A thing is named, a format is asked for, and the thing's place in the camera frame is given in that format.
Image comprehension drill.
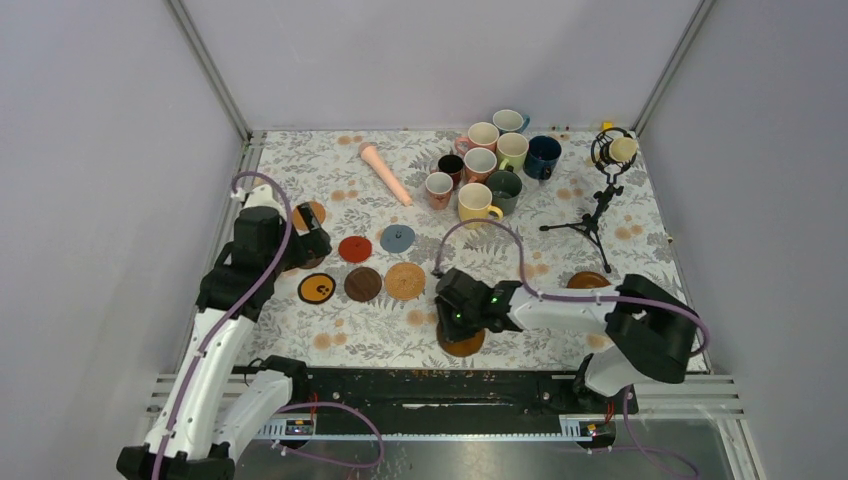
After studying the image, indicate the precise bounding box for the woven rattan coaster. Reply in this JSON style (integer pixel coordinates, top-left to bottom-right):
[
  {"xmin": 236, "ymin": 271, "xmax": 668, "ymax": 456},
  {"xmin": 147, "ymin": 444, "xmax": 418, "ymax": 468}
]
[{"xmin": 385, "ymin": 262, "xmax": 426, "ymax": 301}]

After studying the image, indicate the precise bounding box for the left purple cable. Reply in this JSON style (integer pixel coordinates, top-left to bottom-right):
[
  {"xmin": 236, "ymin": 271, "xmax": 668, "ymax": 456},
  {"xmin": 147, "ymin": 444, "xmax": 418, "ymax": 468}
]
[{"xmin": 148, "ymin": 170, "xmax": 386, "ymax": 480}]

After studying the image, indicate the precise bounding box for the brown ceramic saucer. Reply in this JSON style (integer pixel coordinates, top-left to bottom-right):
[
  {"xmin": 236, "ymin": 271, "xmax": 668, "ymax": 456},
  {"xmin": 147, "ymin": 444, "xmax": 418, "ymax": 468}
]
[
  {"xmin": 436, "ymin": 325, "xmax": 486, "ymax": 358},
  {"xmin": 566, "ymin": 271, "xmax": 611, "ymax": 289}
]

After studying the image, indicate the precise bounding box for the cream microphone in shockmount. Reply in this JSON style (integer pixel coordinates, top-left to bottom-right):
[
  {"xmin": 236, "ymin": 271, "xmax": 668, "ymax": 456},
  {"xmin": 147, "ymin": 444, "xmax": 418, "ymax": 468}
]
[{"xmin": 590, "ymin": 127, "xmax": 639, "ymax": 176}]

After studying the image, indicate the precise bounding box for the floral tablecloth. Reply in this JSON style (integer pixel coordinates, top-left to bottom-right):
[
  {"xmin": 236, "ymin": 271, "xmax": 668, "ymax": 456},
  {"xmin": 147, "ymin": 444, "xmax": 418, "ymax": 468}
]
[{"xmin": 237, "ymin": 130, "xmax": 684, "ymax": 370}]

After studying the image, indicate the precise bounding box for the pink silicone microphone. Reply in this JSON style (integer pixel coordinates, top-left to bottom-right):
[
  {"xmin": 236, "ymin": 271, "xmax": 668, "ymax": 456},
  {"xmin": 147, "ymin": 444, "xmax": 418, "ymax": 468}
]
[{"xmin": 359, "ymin": 142, "xmax": 413, "ymax": 206}]

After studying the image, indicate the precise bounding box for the light brown round coaster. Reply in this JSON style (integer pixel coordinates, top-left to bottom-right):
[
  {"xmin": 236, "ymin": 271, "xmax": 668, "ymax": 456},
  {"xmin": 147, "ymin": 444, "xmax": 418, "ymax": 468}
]
[{"xmin": 292, "ymin": 201, "xmax": 326, "ymax": 232}]

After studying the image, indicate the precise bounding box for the aluminium frame rail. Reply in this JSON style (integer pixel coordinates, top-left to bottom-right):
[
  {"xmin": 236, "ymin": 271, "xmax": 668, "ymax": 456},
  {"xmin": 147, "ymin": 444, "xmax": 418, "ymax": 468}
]
[{"xmin": 164, "ymin": 0, "xmax": 252, "ymax": 142}]

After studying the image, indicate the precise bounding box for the white blue-handled mug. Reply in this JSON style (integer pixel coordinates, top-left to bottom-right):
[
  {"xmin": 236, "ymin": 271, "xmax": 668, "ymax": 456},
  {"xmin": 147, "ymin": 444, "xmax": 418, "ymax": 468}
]
[{"xmin": 492, "ymin": 109, "xmax": 530, "ymax": 135}]

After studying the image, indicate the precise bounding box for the yellow mug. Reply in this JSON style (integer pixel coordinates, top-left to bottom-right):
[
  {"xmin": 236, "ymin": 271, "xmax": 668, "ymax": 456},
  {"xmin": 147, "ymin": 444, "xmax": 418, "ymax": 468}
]
[{"xmin": 458, "ymin": 183, "xmax": 504, "ymax": 221}]

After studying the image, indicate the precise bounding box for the black mug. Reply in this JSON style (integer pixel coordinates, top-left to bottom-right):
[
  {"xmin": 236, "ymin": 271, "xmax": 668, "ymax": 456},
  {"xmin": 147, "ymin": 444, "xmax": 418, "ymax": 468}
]
[{"xmin": 436, "ymin": 154, "xmax": 464, "ymax": 190}]

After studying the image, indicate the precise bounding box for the small pink patterned mug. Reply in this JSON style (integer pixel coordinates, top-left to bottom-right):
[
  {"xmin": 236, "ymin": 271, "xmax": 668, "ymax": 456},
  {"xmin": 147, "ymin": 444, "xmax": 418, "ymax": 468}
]
[{"xmin": 425, "ymin": 171, "xmax": 454, "ymax": 210}]

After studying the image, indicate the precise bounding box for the dark walnut coaster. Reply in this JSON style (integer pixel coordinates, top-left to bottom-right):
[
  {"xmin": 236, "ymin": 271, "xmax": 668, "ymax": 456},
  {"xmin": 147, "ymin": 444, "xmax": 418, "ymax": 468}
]
[
  {"xmin": 344, "ymin": 267, "xmax": 383, "ymax": 303},
  {"xmin": 298, "ymin": 256, "xmax": 326, "ymax": 270}
]

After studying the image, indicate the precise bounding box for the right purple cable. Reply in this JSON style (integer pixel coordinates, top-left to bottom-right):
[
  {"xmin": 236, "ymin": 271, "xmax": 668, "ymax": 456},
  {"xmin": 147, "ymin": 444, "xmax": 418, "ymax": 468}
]
[{"xmin": 431, "ymin": 218, "xmax": 711, "ymax": 478}]

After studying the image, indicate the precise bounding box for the navy blue mug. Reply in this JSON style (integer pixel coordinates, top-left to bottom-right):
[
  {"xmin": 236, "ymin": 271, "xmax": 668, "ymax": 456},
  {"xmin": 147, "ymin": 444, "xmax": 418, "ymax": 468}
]
[{"xmin": 523, "ymin": 135, "xmax": 562, "ymax": 181}]

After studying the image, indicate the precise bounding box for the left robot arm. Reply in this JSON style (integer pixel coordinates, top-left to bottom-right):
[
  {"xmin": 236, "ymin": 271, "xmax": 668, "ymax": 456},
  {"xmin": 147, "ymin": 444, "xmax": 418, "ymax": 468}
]
[{"xmin": 116, "ymin": 203, "xmax": 331, "ymax": 479}]

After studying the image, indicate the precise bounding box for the dark green mug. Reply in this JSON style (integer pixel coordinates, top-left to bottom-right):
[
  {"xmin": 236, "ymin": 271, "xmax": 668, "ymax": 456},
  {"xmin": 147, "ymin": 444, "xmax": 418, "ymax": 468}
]
[{"xmin": 485, "ymin": 170, "xmax": 523, "ymax": 216}]

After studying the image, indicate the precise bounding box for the orange black smiley coaster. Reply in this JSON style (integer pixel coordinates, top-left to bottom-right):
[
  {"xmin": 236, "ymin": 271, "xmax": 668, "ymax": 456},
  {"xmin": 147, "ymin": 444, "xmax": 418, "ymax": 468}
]
[{"xmin": 297, "ymin": 273, "xmax": 337, "ymax": 305}]

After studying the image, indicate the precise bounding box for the purple cable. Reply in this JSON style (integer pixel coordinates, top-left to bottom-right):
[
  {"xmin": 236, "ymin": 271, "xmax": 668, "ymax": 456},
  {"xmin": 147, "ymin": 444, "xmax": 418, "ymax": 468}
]
[
  {"xmin": 431, "ymin": 218, "xmax": 711, "ymax": 478},
  {"xmin": 148, "ymin": 170, "xmax": 386, "ymax": 480}
]

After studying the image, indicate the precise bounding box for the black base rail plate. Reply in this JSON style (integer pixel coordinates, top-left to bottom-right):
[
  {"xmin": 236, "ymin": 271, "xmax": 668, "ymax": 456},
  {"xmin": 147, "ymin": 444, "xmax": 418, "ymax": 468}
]
[{"xmin": 259, "ymin": 367, "xmax": 639, "ymax": 441}]

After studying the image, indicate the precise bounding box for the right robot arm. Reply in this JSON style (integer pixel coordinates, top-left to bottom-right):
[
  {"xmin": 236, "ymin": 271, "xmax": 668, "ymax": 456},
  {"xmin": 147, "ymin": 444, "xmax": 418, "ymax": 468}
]
[{"xmin": 435, "ymin": 268, "xmax": 703, "ymax": 412}]

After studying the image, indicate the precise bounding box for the light green mug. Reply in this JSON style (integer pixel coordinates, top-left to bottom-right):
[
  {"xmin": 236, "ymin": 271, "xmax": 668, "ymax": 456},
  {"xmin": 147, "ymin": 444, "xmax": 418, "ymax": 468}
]
[{"xmin": 496, "ymin": 132, "xmax": 529, "ymax": 172}]

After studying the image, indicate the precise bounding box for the pink mug back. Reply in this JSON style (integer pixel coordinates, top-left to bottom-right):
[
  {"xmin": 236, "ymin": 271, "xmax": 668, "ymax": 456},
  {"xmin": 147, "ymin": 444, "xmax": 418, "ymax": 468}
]
[{"xmin": 454, "ymin": 122, "xmax": 500, "ymax": 157}]

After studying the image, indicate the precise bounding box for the pink mug centre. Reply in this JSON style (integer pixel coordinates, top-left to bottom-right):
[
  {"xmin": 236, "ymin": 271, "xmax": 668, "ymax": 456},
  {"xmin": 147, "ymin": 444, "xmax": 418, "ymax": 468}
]
[{"xmin": 463, "ymin": 147, "xmax": 498, "ymax": 183}]

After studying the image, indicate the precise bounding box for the blue-grey smiley coaster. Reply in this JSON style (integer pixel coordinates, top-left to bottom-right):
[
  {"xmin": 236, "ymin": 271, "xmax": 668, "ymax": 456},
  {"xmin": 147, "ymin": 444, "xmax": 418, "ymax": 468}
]
[{"xmin": 380, "ymin": 224, "xmax": 416, "ymax": 254}]

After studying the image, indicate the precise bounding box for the red smiley coaster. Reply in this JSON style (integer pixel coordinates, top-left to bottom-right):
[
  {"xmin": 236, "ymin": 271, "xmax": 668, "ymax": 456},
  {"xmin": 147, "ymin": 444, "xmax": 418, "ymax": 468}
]
[{"xmin": 338, "ymin": 236, "xmax": 373, "ymax": 264}]

